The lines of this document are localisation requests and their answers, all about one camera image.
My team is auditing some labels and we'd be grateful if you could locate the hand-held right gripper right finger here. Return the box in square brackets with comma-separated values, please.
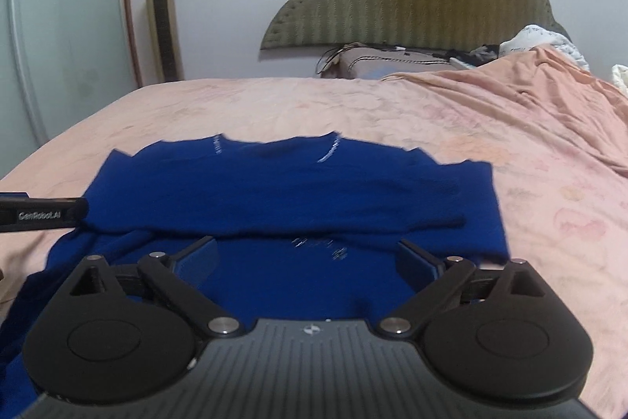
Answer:
[378, 240, 545, 338]

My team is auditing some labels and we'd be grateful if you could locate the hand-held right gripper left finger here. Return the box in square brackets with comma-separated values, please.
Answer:
[69, 236, 243, 340]

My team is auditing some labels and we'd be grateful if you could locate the blue t-shirt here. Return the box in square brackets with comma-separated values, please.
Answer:
[0, 132, 511, 419]

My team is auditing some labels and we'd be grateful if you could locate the pink bed sheet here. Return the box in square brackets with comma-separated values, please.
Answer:
[0, 46, 628, 419]

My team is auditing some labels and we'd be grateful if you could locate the glass door with flower print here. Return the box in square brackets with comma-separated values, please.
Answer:
[0, 0, 143, 177]

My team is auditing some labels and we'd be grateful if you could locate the dark cloth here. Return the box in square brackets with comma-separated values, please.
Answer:
[445, 44, 502, 67]

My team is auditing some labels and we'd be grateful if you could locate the gold tower air conditioner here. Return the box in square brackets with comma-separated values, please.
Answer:
[144, 0, 184, 82]

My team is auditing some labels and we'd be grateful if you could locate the white quilt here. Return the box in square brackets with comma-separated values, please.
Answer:
[499, 24, 590, 71]

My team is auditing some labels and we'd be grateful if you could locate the cream white cloth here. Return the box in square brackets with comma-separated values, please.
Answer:
[610, 64, 628, 97]

